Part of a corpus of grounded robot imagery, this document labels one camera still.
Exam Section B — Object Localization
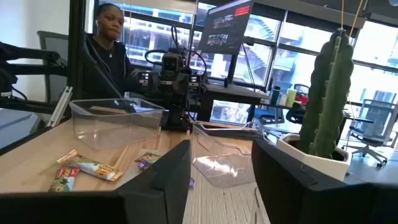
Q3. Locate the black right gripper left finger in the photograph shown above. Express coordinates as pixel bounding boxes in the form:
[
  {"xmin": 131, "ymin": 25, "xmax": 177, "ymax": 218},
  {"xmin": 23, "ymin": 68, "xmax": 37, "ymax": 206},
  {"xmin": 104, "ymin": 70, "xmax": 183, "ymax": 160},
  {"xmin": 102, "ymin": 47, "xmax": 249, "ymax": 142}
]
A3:
[{"xmin": 0, "ymin": 139, "xmax": 192, "ymax": 224}]

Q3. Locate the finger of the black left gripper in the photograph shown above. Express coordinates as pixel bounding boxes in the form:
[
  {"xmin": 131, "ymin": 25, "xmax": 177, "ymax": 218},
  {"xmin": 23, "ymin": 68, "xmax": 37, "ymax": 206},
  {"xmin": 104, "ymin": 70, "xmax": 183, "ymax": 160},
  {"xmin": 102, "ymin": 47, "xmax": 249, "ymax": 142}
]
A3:
[
  {"xmin": 159, "ymin": 73, "xmax": 174, "ymax": 108},
  {"xmin": 173, "ymin": 73, "xmax": 190, "ymax": 108}
]

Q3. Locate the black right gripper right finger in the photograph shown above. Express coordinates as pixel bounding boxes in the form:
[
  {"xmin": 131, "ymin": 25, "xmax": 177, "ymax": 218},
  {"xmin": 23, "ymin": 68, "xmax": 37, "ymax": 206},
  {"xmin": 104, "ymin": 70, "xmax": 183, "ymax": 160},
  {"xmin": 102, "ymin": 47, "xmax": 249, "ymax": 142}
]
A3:
[{"xmin": 251, "ymin": 138, "xmax": 398, "ymax": 224}]

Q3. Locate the orange granola bar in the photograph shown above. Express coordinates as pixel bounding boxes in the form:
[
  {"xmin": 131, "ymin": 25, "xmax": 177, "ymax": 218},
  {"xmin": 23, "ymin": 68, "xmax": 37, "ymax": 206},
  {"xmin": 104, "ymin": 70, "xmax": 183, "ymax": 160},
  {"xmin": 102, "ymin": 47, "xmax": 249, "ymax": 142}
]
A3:
[{"xmin": 57, "ymin": 149, "xmax": 124, "ymax": 182}]

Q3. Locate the white hexagonal plant pot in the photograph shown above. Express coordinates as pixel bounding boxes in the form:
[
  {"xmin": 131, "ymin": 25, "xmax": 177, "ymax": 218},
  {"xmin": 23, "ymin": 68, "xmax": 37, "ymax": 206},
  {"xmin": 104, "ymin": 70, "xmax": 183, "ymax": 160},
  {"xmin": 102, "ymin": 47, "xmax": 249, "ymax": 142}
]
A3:
[{"xmin": 275, "ymin": 133, "xmax": 351, "ymax": 182}]

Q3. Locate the person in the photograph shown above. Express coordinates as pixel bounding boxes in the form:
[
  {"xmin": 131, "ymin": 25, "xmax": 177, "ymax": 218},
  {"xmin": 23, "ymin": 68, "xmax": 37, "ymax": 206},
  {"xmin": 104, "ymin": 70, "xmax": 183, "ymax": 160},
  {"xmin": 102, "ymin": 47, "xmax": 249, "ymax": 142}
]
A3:
[{"xmin": 81, "ymin": 2, "xmax": 147, "ymax": 100}]

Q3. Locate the clear plastic bin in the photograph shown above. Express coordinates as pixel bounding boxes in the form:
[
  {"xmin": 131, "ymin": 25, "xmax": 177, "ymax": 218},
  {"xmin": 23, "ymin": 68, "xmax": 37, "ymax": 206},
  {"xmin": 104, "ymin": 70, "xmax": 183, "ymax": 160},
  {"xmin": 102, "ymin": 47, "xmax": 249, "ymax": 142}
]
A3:
[
  {"xmin": 68, "ymin": 97, "xmax": 165, "ymax": 152},
  {"xmin": 190, "ymin": 120, "xmax": 268, "ymax": 189}
]

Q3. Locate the black desk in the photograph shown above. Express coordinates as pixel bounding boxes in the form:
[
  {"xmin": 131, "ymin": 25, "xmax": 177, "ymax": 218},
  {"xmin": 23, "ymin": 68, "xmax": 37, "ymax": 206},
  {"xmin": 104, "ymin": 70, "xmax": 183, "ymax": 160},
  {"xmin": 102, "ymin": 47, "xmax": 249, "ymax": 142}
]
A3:
[{"xmin": 198, "ymin": 82, "xmax": 271, "ymax": 123}]

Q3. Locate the black monitor stand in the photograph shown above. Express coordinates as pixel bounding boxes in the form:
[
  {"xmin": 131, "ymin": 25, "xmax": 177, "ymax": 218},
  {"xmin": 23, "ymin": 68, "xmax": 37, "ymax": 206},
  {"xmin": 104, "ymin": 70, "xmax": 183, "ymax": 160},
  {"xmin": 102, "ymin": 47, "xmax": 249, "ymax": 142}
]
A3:
[{"xmin": 223, "ymin": 53, "xmax": 239, "ymax": 88}]

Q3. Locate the grey woven placemat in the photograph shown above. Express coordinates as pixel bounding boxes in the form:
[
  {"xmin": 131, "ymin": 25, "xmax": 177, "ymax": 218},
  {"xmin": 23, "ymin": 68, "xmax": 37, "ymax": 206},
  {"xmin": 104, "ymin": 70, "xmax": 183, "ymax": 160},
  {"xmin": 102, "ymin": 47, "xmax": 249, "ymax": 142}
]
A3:
[{"xmin": 113, "ymin": 148, "xmax": 272, "ymax": 224}]

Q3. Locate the tilted computer monitor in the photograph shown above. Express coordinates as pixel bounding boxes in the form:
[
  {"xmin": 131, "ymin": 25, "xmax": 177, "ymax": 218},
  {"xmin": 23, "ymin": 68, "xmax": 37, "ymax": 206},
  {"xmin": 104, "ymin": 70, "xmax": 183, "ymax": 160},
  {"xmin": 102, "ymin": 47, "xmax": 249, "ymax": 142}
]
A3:
[{"xmin": 197, "ymin": 0, "xmax": 254, "ymax": 56}]

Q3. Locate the white aluminium bar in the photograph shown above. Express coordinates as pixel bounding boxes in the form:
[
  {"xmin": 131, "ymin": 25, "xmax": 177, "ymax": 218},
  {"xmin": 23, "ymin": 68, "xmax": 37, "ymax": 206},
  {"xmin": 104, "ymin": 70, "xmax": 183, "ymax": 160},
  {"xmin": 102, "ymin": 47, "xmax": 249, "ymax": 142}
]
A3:
[{"xmin": 46, "ymin": 86, "xmax": 74, "ymax": 128}]

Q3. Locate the dark green bottle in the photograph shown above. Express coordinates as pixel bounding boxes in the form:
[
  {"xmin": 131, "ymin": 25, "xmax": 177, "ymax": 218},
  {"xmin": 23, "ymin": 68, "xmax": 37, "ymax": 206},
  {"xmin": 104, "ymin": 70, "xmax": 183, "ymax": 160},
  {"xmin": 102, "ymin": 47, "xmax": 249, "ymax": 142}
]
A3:
[{"xmin": 269, "ymin": 85, "xmax": 282, "ymax": 106}]

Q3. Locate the red object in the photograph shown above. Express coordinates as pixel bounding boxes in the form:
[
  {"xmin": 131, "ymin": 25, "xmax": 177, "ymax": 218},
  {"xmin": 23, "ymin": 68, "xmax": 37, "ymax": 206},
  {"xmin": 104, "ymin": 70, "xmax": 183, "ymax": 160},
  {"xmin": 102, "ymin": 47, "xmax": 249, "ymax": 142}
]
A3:
[{"xmin": 294, "ymin": 91, "xmax": 310, "ymax": 105}]

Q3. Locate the light green cup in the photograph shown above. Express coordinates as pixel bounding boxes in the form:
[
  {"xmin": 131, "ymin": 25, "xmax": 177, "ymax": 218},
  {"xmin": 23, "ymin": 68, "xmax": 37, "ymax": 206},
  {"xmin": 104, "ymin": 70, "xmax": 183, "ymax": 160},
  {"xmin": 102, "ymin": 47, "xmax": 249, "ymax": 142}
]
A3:
[{"xmin": 285, "ymin": 88, "xmax": 298, "ymax": 108}]

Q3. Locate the grey office chair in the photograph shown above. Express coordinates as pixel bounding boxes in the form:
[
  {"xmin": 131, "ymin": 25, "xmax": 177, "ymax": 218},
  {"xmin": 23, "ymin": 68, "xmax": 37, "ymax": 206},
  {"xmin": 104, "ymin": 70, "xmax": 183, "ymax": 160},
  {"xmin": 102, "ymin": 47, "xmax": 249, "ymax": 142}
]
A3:
[{"xmin": 341, "ymin": 98, "xmax": 398, "ymax": 169}]

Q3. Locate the green cactus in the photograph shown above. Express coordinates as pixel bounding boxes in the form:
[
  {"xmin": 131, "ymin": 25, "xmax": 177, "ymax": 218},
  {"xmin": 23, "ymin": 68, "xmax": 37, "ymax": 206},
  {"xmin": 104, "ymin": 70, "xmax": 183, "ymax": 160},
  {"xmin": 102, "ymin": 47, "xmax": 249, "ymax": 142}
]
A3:
[{"xmin": 298, "ymin": 27, "xmax": 355, "ymax": 159}]

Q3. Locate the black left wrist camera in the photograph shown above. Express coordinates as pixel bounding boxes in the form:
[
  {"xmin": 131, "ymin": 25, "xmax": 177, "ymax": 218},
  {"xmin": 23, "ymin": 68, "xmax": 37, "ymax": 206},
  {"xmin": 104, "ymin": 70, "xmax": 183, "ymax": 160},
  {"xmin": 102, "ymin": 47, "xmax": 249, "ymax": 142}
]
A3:
[{"xmin": 160, "ymin": 52, "xmax": 185, "ymax": 73}]

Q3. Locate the black frame post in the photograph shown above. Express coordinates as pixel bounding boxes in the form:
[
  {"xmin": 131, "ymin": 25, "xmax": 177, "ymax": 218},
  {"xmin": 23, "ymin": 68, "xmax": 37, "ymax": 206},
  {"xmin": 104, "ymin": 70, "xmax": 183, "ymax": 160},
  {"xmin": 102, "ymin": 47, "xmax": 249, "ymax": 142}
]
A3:
[{"xmin": 67, "ymin": 0, "xmax": 87, "ymax": 101}]

